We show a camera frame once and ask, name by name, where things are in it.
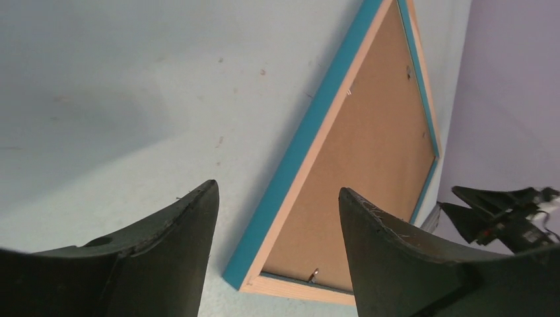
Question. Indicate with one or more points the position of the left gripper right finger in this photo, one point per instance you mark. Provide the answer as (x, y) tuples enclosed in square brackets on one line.
[(398, 269)]

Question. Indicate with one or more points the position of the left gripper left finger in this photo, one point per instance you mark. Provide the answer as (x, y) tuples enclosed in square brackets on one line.
[(153, 267)]

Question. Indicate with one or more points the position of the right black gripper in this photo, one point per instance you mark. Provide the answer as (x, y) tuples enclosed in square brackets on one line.
[(519, 230)]

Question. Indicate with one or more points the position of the brown cardboard backing board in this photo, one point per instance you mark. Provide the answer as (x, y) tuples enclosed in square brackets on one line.
[(381, 144)]

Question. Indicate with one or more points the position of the wooden picture frame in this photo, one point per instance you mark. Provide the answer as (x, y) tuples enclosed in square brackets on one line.
[(243, 271)]

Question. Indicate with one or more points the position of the aluminium rail frame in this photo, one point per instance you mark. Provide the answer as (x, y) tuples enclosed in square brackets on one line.
[(430, 224)]

